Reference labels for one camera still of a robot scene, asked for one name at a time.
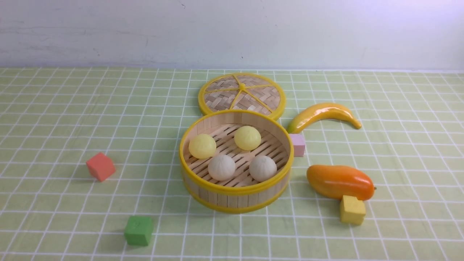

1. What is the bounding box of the pale yellow bun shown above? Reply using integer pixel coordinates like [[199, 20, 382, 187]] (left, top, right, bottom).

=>
[[234, 126, 261, 151]]

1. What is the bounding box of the white bun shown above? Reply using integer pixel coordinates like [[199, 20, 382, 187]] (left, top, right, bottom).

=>
[[208, 155, 236, 181], [249, 155, 277, 182]]

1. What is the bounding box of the bamboo steamer tray yellow rim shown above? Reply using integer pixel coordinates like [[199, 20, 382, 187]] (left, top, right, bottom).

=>
[[179, 110, 294, 214]]

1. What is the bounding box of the woven bamboo steamer lid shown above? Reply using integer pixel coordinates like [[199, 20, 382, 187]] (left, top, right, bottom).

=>
[[198, 72, 286, 120]]

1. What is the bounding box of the pink foam cube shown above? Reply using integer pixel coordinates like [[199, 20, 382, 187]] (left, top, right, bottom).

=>
[[289, 133, 306, 157]]

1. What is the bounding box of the yellow plastic banana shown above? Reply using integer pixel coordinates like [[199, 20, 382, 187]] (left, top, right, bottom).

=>
[[286, 103, 362, 134]]

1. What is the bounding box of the orange plastic mango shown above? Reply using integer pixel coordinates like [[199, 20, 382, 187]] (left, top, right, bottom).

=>
[[306, 165, 376, 200]]

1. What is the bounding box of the red foam cube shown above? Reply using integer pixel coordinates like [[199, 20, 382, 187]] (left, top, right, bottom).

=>
[[86, 152, 116, 182]]

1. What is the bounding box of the green foam cube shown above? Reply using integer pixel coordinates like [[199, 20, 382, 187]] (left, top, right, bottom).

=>
[[124, 215, 153, 247]]

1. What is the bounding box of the yellow foam cube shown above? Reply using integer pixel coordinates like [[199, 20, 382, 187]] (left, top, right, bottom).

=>
[[340, 195, 366, 226]]

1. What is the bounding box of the green checkered tablecloth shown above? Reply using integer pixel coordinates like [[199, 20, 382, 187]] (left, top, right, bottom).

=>
[[0, 67, 464, 261]]

